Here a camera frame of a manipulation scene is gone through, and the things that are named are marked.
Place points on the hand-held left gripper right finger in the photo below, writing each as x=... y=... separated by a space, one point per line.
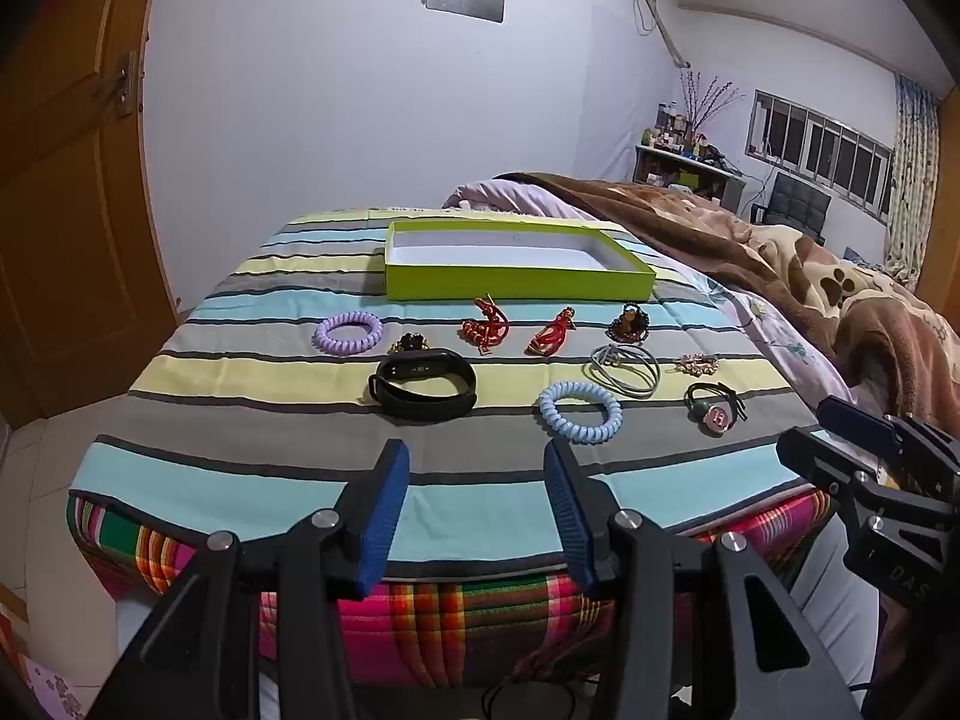
x=571 y=521

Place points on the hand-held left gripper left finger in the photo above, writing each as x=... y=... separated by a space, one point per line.
x=382 y=517

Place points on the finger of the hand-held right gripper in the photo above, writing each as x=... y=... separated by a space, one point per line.
x=821 y=461
x=855 y=420

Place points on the black smart band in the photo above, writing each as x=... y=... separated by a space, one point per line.
x=420 y=366

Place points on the dark beaded brooch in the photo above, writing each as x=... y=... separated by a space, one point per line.
x=628 y=322

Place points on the red knot tassel ornament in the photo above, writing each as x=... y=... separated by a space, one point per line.
x=487 y=326

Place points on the green shallow cardboard box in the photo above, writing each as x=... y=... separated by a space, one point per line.
x=517 y=277

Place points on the white floral quilt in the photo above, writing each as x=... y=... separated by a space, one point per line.
x=780 y=345

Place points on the colourful plaid blanket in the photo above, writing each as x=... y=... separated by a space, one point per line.
x=465 y=615

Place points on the brown paw print blanket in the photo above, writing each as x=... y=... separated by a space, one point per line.
x=817 y=270

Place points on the red and gold knot ornament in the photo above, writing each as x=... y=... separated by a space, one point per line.
x=553 y=331

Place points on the black chair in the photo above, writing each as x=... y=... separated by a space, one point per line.
x=799 y=206

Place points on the patterned curtain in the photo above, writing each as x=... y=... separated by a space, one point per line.
x=911 y=180

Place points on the window with metal bars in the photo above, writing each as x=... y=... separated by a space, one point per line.
x=817 y=146

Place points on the shelf with bottles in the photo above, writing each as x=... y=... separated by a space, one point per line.
x=679 y=157

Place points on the pink pillow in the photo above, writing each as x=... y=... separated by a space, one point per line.
x=487 y=195

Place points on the decorative flower branches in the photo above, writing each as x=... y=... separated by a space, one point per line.
x=705 y=101

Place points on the pink floral paper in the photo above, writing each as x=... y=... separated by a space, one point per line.
x=52 y=690

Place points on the air conditioner pipe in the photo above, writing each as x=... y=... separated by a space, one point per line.
x=664 y=26

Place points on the wooden door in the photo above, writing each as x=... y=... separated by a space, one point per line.
x=67 y=202

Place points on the metal door latch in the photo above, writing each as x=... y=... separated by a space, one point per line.
x=126 y=86

